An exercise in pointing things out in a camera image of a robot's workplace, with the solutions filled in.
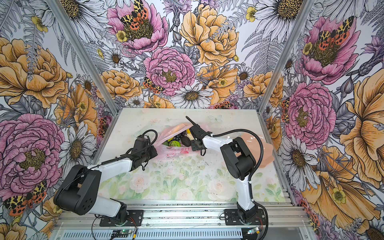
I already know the pink plastic bag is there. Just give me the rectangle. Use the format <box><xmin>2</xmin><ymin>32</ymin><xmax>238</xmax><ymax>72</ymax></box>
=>
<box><xmin>154</xmin><ymin>123</ymin><xmax>197</xmax><ymax>160</ymax></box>

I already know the pink scalloped bowl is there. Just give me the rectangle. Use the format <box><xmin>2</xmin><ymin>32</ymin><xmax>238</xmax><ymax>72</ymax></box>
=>
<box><xmin>241</xmin><ymin>133</ymin><xmax>275</xmax><ymax>169</ymax></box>

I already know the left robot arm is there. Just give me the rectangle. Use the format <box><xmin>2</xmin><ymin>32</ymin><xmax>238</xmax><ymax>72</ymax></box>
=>
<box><xmin>54</xmin><ymin>133</ymin><xmax>158</xmax><ymax>224</ymax></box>

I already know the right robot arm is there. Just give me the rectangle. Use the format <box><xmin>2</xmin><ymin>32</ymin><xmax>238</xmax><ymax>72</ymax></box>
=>
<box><xmin>186</xmin><ymin>116</ymin><xmax>264</xmax><ymax>224</ymax></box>

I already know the dark green avocado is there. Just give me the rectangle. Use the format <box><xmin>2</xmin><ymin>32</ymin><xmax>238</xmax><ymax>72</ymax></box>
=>
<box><xmin>181</xmin><ymin>136</ymin><xmax>192</xmax><ymax>147</ymax></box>

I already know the dark grape bunch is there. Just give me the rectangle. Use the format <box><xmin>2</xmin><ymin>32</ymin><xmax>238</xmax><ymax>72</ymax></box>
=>
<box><xmin>171</xmin><ymin>133</ymin><xmax>184</xmax><ymax>142</ymax></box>

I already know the bright green bumpy fruit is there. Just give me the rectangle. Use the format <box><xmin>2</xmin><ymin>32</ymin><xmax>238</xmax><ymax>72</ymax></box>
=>
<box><xmin>169</xmin><ymin>141</ymin><xmax>182</xmax><ymax>147</ymax></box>

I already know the green circuit board left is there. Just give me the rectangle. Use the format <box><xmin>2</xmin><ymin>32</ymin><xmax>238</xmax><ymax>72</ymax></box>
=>
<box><xmin>110</xmin><ymin>229</ymin><xmax>138</xmax><ymax>240</ymax></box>

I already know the green circuit board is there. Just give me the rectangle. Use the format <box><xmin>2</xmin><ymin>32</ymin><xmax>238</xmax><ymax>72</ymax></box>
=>
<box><xmin>242</xmin><ymin>227</ymin><xmax>261</xmax><ymax>236</ymax></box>
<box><xmin>110</xmin><ymin>229</ymin><xmax>138</xmax><ymax>240</ymax></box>

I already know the green circuit board right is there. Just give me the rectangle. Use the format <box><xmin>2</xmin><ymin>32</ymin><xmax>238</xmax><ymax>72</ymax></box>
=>
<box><xmin>242</xmin><ymin>227</ymin><xmax>261</xmax><ymax>236</ymax></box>

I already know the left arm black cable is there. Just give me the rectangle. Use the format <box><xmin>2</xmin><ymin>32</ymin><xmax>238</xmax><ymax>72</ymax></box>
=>
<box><xmin>89</xmin><ymin>129</ymin><xmax>159</xmax><ymax>172</ymax></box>

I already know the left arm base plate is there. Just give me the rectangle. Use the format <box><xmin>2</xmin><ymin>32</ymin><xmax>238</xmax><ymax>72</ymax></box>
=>
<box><xmin>99</xmin><ymin>210</ymin><xmax>144</xmax><ymax>227</ymax></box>

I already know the aluminium front rail frame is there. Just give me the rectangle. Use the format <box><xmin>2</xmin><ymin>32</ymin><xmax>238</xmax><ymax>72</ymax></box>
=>
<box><xmin>51</xmin><ymin>201</ymin><xmax>316</xmax><ymax>240</ymax></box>

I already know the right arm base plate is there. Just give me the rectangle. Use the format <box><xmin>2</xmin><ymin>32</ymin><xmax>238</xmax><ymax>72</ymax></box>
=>
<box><xmin>224</xmin><ymin>208</ymin><xmax>267</xmax><ymax>226</ymax></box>

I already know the right aluminium corner post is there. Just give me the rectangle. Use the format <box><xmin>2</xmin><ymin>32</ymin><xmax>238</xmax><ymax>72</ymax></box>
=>
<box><xmin>258</xmin><ymin>0</ymin><xmax>317</xmax><ymax>115</ymax></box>

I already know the aluminium corner post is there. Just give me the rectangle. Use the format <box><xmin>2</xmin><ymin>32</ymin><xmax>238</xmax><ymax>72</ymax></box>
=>
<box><xmin>47</xmin><ymin>1</ymin><xmax>120</xmax><ymax>116</ymax></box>
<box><xmin>258</xmin><ymin>0</ymin><xmax>317</xmax><ymax>115</ymax></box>

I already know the left aluminium corner post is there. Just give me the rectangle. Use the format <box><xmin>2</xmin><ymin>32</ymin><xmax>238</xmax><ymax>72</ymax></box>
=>
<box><xmin>47</xmin><ymin>1</ymin><xmax>120</xmax><ymax>116</ymax></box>

